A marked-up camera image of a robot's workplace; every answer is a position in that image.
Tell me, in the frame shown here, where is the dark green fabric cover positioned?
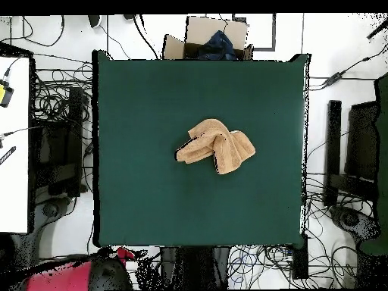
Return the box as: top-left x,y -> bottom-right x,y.
359,71 -> 388,255

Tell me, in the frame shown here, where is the dark green table cloth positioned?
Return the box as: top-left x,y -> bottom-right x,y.
91,49 -> 311,248

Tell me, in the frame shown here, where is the black power adapter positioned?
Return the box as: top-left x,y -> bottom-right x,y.
322,70 -> 343,87

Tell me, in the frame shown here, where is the yellow and black device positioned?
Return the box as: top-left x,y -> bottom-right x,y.
0,79 -> 15,108

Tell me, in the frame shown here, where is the tan terry towel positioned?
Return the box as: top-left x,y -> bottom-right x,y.
174,118 -> 257,176

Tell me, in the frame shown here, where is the black cable tangle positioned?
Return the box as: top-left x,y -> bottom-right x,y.
32,52 -> 94,128
302,171 -> 375,289

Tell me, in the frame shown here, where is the black ruler strip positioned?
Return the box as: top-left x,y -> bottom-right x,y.
0,145 -> 17,166

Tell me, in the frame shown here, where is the brown cardboard box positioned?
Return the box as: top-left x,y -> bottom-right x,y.
161,15 -> 254,61

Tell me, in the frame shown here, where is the black upright bar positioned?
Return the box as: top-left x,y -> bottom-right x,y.
323,99 -> 343,208

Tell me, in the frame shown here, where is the black equipment stand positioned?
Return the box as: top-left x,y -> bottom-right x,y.
30,86 -> 89,199

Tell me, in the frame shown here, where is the white desk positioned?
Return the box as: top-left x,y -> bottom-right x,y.
0,42 -> 36,234

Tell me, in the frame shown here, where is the grey pedestal leg foot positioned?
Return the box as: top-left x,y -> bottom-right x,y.
30,196 -> 74,237
329,204 -> 381,242

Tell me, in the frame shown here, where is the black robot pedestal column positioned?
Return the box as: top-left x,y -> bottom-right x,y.
158,246 -> 232,290

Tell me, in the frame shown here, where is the black rectangular box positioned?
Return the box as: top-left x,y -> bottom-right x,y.
290,234 -> 310,280

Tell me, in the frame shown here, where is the dark blue garment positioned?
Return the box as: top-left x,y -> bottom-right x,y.
196,29 -> 239,61

